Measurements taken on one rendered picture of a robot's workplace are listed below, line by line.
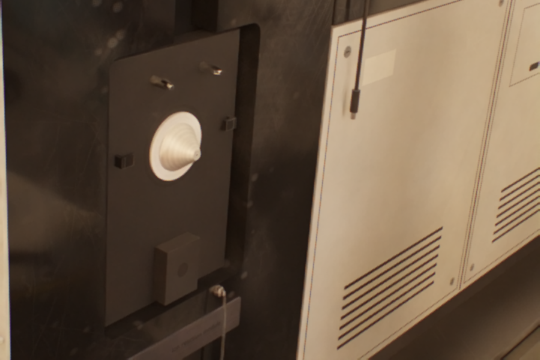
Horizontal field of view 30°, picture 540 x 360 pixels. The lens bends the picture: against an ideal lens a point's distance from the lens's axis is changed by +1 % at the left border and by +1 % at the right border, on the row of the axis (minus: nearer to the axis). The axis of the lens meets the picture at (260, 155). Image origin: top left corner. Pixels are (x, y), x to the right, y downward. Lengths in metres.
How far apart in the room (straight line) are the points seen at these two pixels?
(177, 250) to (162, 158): 0.09
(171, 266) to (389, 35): 0.37
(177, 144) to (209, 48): 0.09
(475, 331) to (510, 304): 0.11
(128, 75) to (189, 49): 0.07
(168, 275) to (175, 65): 0.19
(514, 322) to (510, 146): 0.28
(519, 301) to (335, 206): 0.61
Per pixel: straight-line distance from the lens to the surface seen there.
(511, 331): 1.57
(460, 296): 1.59
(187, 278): 0.92
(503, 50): 1.36
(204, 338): 0.99
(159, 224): 0.89
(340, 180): 1.09
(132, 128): 0.82
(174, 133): 0.85
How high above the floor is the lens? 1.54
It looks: 23 degrees down
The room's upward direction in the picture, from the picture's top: 5 degrees clockwise
